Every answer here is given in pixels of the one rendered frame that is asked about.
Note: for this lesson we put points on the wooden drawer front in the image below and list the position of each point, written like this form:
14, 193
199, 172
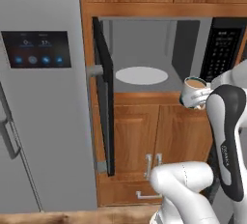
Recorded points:
122, 192

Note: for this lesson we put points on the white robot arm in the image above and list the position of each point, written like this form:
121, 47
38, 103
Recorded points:
225, 128

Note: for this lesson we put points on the grey fridge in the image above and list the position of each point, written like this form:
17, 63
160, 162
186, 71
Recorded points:
48, 121

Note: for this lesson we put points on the grey microwave oven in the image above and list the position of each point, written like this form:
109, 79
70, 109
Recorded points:
193, 50

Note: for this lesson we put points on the black microwave door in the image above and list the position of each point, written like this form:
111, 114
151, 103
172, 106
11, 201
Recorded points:
106, 99

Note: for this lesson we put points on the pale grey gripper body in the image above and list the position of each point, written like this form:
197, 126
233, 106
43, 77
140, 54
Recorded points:
202, 94

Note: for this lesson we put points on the white cup of tea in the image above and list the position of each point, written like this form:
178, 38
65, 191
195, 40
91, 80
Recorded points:
189, 86

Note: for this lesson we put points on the white microwave turntable plate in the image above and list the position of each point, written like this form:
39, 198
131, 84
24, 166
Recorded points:
141, 75

